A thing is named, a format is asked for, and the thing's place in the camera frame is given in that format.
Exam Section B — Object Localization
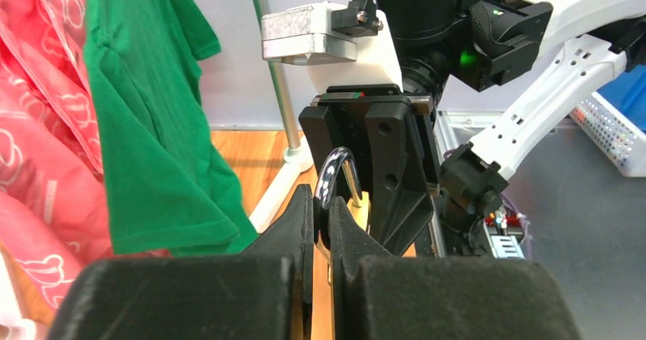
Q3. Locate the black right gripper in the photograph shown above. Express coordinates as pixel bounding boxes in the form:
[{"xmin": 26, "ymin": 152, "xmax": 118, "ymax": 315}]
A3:
[{"xmin": 299, "ymin": 84, "xmax": 440, "ymax": 256}]

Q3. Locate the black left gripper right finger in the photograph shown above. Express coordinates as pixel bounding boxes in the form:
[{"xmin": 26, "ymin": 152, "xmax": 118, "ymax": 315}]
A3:
[{"xmin": 328, "ymin": 198, "xmax": 580, "ymax": 339}]

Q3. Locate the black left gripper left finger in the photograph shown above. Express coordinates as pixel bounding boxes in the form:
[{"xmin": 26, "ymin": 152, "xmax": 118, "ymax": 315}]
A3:
[{"xmin": 48, "ymin": 184, "xmax": 314, "ymax": 339}]

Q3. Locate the small brass padlock with key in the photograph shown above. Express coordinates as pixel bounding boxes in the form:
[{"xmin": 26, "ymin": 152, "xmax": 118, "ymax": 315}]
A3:
[{"xmin": 313, "ymin": 146, "xmax": 370, "ymax": 283}]

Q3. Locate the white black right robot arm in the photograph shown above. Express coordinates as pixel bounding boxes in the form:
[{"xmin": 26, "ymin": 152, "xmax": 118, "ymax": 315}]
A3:
[{"xmin": 299, "ymin": 0, "xmax": 645, "ymax": 258}]

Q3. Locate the metal clothes rack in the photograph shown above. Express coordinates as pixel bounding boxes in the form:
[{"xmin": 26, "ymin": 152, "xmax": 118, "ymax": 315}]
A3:
[{"xmin": 245, "ymin": 0, "xmax": 316, "ymax": 235}]

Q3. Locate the pink printed shirt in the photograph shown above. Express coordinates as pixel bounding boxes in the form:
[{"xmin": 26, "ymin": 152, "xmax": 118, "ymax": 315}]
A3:
[{"xmin": 0, "ymin": 0, "xmax": 173, "ymax": 340}]

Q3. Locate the green t-shirt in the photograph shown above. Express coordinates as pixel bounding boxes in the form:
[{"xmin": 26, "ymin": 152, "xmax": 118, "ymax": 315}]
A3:
[{"xmin": 83, "ymin": 0, "xmax": 257, "ymax": 257}]

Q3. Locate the white perforated basket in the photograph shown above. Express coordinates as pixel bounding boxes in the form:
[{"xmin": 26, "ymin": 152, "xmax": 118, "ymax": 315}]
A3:
[{"xmin": 570, "ymin": 92, "xmax": 645, "ymax": 178}]

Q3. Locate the blue plastic bin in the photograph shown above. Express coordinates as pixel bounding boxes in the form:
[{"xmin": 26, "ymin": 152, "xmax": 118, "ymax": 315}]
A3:
[{"xmin": 597, "ymin": 65, "xmax": 645, "ymax": 131}]

